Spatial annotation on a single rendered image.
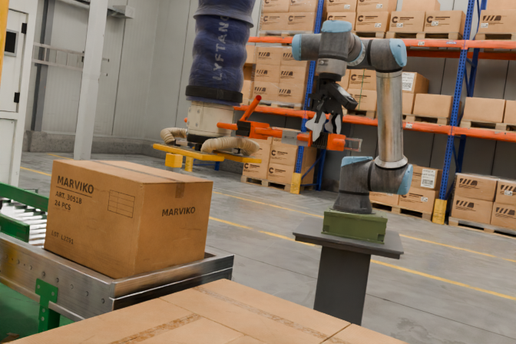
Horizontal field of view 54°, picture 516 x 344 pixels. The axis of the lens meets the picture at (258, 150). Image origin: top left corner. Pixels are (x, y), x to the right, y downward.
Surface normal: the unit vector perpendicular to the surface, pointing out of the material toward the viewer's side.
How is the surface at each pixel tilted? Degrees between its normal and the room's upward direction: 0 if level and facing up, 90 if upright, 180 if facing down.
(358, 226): 90
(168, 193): 90
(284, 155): 89
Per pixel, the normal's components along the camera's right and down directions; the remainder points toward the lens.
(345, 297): -0.22, 0.02
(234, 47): 0.57, -0.23
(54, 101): 0.83, 0.14
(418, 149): -0.54, -0.03
